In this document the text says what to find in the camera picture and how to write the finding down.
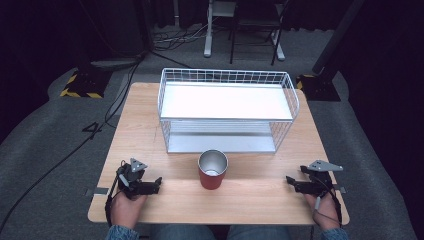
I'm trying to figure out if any black folding chair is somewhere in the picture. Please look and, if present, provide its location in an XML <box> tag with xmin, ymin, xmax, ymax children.
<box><xmin>228</xmin><ymin>0</ymin><xmax>290</xmax><ymax>67</ymax></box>

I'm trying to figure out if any black yellow striped stand base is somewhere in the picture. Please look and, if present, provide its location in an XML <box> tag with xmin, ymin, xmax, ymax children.
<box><xmin>295</xmin><ymin>73</ymin><xmax>342</xmax><ymax>103</ymax></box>
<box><xmin>59</xmin><ymin>67</ymin><xmax>114</xmax><ymax>100</ymax></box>

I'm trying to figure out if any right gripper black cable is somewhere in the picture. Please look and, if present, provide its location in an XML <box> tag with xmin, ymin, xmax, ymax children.
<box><xmin>312</xmin><ymin>176</ymin><xmax>344</xmax><ymax>228</ymax></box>

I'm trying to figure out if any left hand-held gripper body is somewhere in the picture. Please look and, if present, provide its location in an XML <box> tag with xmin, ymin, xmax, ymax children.
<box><xmin>115</xmin><ymin>157</ymin><xmax>155</xmax><ymax>201</ymax></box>

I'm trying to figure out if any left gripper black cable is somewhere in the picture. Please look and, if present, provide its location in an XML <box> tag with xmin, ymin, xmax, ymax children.
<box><xmin>104</xmin><ymin>175</ymin><xmax>122</xmax><ymax>228</ymax></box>

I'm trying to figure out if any long black floor cable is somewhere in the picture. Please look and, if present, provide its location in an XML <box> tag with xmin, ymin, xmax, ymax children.
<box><xmin>0</xmin><ymin>59</ymin><xmax>143</xmax><ymax>233</ymax></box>

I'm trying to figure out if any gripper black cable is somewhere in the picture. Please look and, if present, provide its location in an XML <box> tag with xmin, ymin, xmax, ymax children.
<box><xmin>104</xmin><ymin>175</ymin><xmax>122</xmax><ymax>228</ymax></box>
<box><xmin>312</xmin><ymin>176</ymin><xmax>344</xmax><ymax>228</ymax></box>

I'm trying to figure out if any black slanted stand pole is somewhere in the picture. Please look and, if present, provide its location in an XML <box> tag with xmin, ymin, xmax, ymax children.
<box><xmin>311</xmin><ymin>0</ymin><xmax>367</xmax><ymax>76</ymax></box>

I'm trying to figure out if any white metal desk frame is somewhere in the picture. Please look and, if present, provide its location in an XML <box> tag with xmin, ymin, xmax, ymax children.
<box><xmin>202</xmin><ymin>0</ymin><xmax>287</xmax><ymax>62</ymax></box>

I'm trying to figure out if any bundle of floor cables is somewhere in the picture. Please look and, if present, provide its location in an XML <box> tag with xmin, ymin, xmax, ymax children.
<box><xmin>151</xmin><ymin>19</ymin><xmax>218</xmax><ymax>53</ymax></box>

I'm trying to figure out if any person's left hand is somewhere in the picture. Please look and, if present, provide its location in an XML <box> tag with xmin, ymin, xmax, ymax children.
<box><xmin>109</xmin><ymin>191</ymin><xmax>148</xmax><ymax>230</ymax></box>

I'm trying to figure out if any person's right hand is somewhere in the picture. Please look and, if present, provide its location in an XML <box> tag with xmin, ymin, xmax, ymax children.
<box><xmin>304</xmin><ymin>191</ymin><xmax>342</xmax><ymax>232</ymax></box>

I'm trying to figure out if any red cup with metal inside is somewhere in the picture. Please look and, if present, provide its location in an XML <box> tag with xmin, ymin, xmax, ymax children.
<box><xmin>197</xmin><ymin>148</ymin><xmax>230</xmax><ymax>191</ymax></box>

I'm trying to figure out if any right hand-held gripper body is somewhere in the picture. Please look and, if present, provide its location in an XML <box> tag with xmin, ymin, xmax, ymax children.
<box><xmin>299</xmin><ymin>159</ymin><xmax>344</xmax><ymax>198</ymax></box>

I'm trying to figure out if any white wire shelf rack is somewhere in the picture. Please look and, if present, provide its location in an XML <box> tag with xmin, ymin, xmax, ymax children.
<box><xmin>156</xmin><ymin>67</ymin><xmax>301</xmax><ymax>155</ymax></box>

